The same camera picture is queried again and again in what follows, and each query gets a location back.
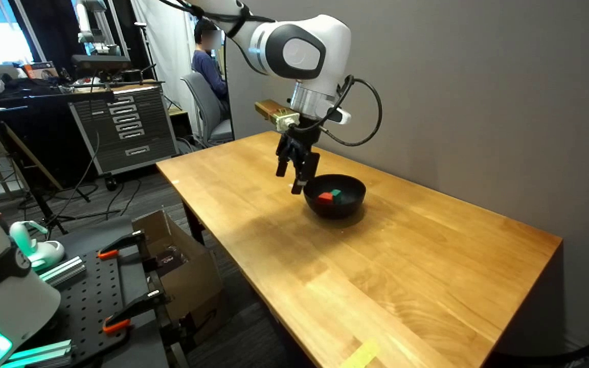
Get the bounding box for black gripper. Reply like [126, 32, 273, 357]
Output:
[273, 122, 324, 197]

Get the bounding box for black bowl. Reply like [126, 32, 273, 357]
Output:
[302, 172, 367, 222]

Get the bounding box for grey office chair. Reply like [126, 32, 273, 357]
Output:
[181, 69, 237, 148]

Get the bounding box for seated person in blue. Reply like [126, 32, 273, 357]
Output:
[190, 17, 233, 105]

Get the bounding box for cardboard box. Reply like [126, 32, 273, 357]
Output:
[131, 209, 223, 324]

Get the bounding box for yellow tape strip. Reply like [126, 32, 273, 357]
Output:
[339, 339, 381, 368]

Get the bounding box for black device on cabinet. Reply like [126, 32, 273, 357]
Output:
[70, 51, 135, 82]

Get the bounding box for black perforated breadboard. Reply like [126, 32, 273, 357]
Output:
[36, 234, 179, 368]

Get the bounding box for silver aluminium extrusion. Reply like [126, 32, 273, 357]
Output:
[35, 254, 88, 286]

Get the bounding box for black tripod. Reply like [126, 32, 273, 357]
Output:
[0, 122, 93, 236]

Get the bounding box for white teal handheld device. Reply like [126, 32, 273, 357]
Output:
[7, 219, 68, 274]

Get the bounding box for dark cluttered desk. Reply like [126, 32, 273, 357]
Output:
[0, 64, 78, 197]

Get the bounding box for green-lit aluminium extrusion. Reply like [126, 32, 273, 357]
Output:
[0, 337, 76, 368]

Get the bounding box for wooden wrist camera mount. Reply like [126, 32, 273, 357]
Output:
[252, 99, 305, 134]

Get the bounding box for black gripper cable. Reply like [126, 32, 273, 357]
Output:
[316, 74, 384, 150]

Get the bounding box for black orange-handled clamp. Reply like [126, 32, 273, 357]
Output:
[95, 230, 147, 265]
[99, 289, 169, 337]

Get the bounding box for black floor cable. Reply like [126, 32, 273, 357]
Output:
[494, 324, 589, 368]

